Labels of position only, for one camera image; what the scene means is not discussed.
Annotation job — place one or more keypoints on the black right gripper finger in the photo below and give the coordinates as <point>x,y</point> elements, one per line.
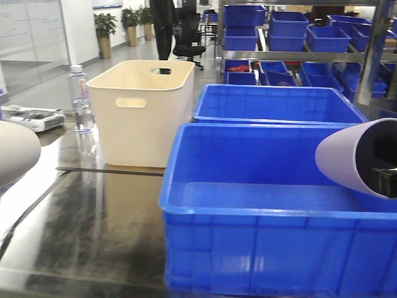
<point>384,150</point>

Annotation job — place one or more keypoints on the large blue bin front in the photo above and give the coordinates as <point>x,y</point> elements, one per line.
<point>247,212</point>

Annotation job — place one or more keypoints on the potted plant right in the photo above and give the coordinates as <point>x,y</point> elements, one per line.
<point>145,19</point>

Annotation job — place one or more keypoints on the large blue bin rear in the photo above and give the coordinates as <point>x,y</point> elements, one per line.
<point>247,104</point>

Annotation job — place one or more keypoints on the potted plant left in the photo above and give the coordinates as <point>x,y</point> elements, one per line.
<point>105,25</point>

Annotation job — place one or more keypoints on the black office chair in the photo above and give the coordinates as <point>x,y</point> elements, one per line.
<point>188,37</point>

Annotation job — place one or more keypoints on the metal shelf with bins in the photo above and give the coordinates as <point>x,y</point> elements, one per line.
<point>291,38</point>

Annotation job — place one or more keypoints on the white device on table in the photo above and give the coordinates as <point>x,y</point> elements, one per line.
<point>37,120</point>

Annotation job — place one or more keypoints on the beige cup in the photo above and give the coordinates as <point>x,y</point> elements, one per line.
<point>20,151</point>

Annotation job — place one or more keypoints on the large blue bin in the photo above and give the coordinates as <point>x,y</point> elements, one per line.
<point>247,212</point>
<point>247,104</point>

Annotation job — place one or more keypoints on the lavender cup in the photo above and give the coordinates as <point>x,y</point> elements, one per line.
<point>347,157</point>

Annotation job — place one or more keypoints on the cream plastic basket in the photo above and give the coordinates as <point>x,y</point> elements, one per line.
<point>138,106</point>

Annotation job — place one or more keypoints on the potted plant middle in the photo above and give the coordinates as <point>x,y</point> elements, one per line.
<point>130,21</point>

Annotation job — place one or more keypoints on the standing person in black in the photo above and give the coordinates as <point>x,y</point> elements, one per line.
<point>164,18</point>

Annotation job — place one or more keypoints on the potted plant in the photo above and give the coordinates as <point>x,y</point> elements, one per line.
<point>145,19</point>
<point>105,25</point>
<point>130,21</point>

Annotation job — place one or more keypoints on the clear water bottle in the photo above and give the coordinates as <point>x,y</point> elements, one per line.
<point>81,102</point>

